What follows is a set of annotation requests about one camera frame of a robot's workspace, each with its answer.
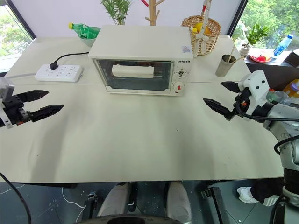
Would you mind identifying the white power strip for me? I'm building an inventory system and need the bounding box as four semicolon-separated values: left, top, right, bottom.
34;64;84;83

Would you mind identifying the orange juice bottle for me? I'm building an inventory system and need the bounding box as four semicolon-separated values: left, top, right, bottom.
282;78;299;99

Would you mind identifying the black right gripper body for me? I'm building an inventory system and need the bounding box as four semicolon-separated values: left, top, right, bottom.
233;86;252;117

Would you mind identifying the white toaster oven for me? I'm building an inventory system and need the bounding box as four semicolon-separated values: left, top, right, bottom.
88;25;194;97

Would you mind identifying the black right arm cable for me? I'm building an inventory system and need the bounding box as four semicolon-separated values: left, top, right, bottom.
242;113;299;154

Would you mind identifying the wooden coat rack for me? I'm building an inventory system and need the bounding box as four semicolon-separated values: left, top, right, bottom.
139;0;174;27

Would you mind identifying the straight wooden stick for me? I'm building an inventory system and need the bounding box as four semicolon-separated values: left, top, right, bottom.
228;41;237;63

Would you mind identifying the metal cup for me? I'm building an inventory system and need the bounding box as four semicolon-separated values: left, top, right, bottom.
215;54;235;78

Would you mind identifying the plate with red fruit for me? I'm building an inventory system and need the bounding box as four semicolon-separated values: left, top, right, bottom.
248;52;273;63

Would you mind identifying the black and white shoe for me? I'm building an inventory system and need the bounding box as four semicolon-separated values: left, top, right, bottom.
250;179;285;206

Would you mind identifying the white power strip cable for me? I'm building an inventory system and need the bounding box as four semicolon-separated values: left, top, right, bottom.
4;72;36;79

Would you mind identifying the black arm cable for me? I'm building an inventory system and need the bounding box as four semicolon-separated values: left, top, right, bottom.
0;171;32;224
242;113;299;154

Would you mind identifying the tall green leafy plant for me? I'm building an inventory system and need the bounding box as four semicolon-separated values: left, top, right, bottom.
100;0;133;26

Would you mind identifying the blue water bottle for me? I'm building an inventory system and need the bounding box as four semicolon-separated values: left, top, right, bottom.
273;34;294;56

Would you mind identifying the green plastic bottle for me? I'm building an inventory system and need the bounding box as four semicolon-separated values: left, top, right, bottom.
68;22;101;39

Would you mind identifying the pale green bowl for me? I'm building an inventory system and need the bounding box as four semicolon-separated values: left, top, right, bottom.
78;26;102;48

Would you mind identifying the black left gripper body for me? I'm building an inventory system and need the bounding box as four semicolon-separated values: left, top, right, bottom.
0;94;32;128

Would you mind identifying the wicker basket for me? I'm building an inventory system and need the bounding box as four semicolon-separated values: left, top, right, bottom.
181;15;221;56

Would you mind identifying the glass oven door with handle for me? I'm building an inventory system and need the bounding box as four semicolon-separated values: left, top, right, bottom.
93;58;174;94

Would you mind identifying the black plug and cable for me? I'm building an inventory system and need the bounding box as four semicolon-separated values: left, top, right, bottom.
49;52;91;71

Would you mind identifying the small potted plant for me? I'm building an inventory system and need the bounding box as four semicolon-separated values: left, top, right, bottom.
240;24;271;56

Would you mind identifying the white knotted rope hanger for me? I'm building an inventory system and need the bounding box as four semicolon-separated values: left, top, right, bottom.
194;0;213;58

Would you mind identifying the black table frame leg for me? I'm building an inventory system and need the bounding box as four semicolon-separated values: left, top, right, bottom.
198;183;225;224
83;190;98;211

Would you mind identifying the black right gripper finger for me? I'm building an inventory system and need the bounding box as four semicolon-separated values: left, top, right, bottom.
203;98;236;121
220;81;244;94

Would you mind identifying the dark box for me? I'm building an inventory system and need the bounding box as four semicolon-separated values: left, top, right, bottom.
284;49;299;69

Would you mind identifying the clear plastic bottle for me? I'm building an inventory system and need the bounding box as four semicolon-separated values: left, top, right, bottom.
266;89;293;105

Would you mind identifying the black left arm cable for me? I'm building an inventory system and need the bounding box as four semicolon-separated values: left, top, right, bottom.
0;171;32;224

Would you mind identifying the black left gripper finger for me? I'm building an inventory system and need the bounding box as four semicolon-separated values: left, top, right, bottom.
29;104;64;123
17;89;50;104

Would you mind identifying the white knob with red switch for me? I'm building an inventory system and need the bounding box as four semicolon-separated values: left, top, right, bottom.
173;81;186;94

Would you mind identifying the grey rounded shape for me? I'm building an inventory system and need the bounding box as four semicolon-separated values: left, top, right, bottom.
166;181;193;223
96;182;129;218

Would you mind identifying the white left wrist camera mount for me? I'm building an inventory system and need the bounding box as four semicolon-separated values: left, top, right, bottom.
0;77;15;129

